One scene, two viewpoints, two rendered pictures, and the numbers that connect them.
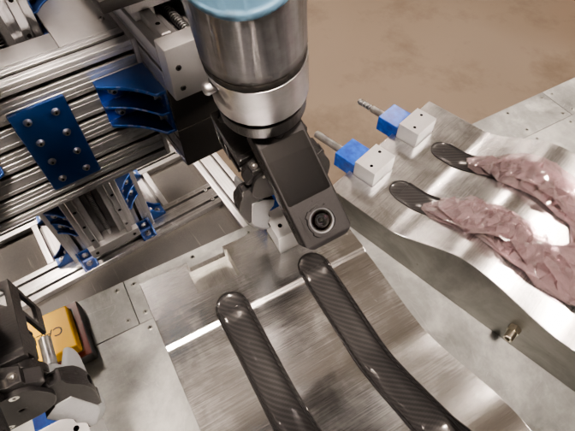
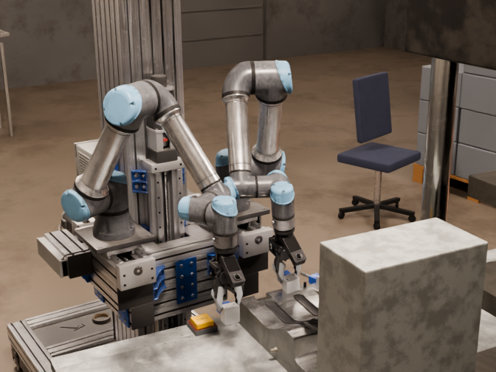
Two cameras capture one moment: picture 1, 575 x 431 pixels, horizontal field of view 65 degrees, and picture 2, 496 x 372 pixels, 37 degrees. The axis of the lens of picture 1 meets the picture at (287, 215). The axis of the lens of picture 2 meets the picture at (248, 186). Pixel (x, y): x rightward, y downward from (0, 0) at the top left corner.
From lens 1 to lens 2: 2.14 m
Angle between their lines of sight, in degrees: 36
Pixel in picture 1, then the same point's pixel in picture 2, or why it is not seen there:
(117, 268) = not seen: outside the picture
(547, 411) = not seen: hidden behind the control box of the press
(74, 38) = (201, 237)
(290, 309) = (291, 305)
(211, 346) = (264, 311)
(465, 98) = not seen: hidden behind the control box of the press
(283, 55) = (289, 212)
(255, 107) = (283, 224)
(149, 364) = (237, 332)
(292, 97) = (291, 224)
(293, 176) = (291, 246)
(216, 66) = (277, 215)
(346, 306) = (310, 305)
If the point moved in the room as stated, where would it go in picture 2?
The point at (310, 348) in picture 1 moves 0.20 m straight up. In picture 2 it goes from (297, 311) to (298, 255)
